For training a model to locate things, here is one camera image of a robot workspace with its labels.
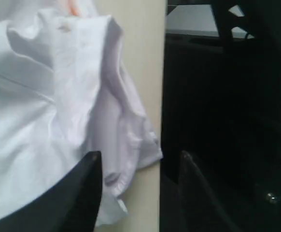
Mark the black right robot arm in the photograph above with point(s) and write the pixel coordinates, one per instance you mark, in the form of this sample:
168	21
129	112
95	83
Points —
221	113

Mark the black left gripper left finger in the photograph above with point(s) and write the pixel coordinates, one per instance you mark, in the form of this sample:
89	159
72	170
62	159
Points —
71	205

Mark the white t-shirt red lettering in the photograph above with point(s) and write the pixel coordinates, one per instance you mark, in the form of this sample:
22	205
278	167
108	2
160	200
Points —
64	92

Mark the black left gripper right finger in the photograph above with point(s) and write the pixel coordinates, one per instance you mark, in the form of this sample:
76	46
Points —
202	210

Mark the orange clothing tag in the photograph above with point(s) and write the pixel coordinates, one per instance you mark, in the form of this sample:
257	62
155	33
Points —
73	7

